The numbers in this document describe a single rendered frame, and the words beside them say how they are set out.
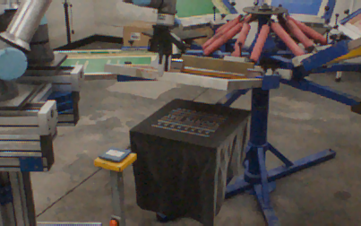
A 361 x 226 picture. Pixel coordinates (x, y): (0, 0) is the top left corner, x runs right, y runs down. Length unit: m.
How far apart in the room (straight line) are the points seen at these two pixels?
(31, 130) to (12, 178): 0.48
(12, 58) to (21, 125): 0.30
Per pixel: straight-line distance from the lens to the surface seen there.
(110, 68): 2.18
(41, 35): 2.34
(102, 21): 8.03
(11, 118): 1.92
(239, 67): 2.54
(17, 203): 2.40
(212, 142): 2.18
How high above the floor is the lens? 1.88
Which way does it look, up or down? 22 degrees down
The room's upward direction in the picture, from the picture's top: 1 degrees counter-clockwise
